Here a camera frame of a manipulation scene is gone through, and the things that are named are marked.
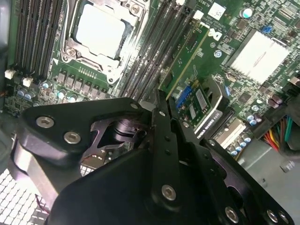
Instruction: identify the green RAM stick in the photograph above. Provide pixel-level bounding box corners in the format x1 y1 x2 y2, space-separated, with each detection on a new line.
160 21 210 97

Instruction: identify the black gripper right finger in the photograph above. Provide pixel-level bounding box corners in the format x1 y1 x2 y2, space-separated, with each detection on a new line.
168 96 296 225

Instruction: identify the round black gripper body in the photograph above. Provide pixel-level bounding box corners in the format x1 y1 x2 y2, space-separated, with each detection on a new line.
48 114 227 225

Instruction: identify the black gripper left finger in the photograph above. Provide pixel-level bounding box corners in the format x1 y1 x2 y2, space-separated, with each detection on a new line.
9 89 187 209

